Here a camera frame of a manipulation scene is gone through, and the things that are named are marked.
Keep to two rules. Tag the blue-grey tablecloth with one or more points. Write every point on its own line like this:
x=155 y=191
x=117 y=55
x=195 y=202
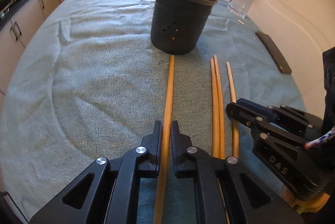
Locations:
x=91 y=82

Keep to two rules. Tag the dark grey utensil holder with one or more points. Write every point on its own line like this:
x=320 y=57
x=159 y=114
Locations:
x=178 y=25

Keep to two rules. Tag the smartphone in brown clear case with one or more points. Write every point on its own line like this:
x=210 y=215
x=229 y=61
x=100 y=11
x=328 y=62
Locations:
x=274 y=52

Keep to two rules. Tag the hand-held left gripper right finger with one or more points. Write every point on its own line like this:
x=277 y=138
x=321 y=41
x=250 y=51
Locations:
x=175 y=140

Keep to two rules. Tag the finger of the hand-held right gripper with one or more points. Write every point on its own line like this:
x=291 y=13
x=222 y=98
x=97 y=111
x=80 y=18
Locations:
x=240 y=114
x=251 y=104

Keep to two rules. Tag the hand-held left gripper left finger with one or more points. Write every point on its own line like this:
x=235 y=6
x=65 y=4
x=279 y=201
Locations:
x=157 y=140

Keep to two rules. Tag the wooden chopstick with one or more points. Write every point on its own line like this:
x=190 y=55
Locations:
x=231 y=82
x=168 y=96
x=214 y=109
x=219 y=98

